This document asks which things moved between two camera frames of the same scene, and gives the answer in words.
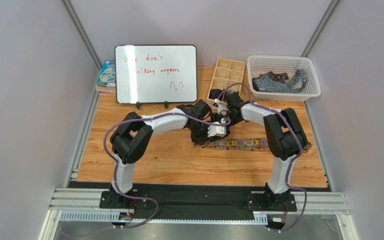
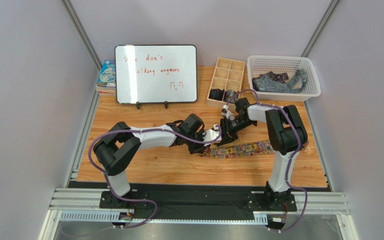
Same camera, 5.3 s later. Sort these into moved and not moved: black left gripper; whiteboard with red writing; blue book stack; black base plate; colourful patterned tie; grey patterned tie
Moved: black left gripper; colourful patterned tie
Not moved: whiteboard with red writing; grey patterned tie; blue book stack; black base plate
